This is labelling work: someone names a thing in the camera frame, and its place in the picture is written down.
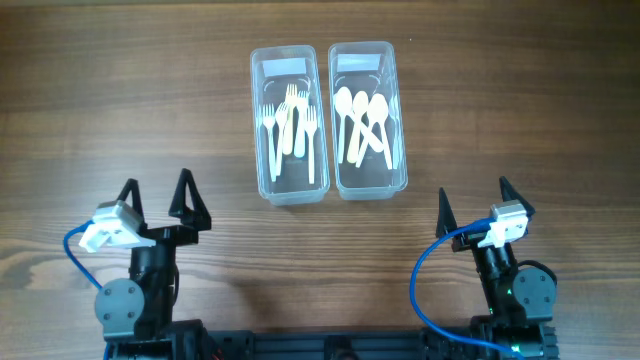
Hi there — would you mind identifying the thin white plastic spoon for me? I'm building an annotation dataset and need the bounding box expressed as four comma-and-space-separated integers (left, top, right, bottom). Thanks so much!
334, 86, 353, 164

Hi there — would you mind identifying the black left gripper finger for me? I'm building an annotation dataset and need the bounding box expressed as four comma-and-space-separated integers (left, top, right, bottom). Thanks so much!
117, 178, 144, 218
169, 168, 212, 231

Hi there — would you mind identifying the white plastic fork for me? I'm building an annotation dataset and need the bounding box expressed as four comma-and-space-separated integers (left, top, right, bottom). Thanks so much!
305, 106, 318, 185
262, 104, 277, 182
275, 102, 289, 176

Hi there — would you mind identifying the outermost white plastic spoon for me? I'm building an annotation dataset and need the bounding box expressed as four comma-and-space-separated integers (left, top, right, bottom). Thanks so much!
356, 98, 382, 168

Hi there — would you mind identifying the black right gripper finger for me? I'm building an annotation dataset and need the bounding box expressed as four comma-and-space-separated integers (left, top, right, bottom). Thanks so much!
499, 176, 535, 218
435, 188, 458, 238

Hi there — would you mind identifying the wide-handled white spoon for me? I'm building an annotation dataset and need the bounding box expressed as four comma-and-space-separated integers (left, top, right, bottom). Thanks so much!
371, 93, 392, 170

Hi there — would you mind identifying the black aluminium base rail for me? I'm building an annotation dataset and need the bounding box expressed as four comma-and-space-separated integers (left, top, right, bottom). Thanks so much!
101, 326, 560, 360

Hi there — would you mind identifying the yellow plastic spoon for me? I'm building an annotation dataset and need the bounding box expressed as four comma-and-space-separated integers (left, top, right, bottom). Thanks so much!
347, 91, 369, 164

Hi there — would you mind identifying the yellow plastic fork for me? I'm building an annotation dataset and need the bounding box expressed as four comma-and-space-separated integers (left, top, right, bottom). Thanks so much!
283, 83, 298, 155

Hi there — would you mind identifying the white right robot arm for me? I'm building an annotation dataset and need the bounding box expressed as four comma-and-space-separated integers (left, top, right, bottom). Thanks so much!
432, 176, 559, 359

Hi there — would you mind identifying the left clear plastic container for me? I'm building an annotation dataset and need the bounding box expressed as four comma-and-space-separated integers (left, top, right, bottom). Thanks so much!
250, 45, 330, 206

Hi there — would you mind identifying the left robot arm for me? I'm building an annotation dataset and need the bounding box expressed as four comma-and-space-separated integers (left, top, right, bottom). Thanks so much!
81, 168, 218, 359

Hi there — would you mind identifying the long white plastic spoon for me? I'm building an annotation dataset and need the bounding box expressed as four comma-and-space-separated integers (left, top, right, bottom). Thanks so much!
347, 110, 383, 159

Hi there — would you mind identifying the right clear plastic container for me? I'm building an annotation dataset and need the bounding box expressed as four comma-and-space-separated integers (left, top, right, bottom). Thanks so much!
328, 41, 408, 200

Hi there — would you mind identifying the light blue plastic fork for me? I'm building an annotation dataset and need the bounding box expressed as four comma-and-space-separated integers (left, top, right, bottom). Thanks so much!
293, 91, 309, 158

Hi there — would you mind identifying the clear plastic container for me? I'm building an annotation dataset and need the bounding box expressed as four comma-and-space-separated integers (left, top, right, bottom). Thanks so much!
250, 45, 330, 206
328, 41, 408, 200

